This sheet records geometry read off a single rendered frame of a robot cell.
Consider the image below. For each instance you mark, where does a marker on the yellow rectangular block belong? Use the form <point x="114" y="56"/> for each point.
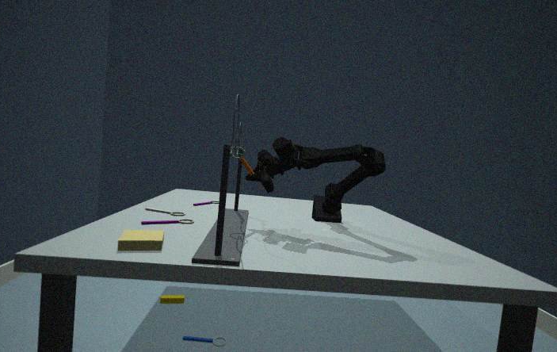
<point x="141" y="240"/>
<point x="172" y="299"/>

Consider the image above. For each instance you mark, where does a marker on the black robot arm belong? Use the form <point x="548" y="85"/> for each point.
<point x="310" y="157"/>

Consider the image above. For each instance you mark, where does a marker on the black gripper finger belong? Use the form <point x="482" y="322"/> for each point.
<point x="255" y="177"/>
<point x="255" y="170"/>

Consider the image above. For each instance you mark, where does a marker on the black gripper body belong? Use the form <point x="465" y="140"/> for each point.
<point x="265" y="177"/>

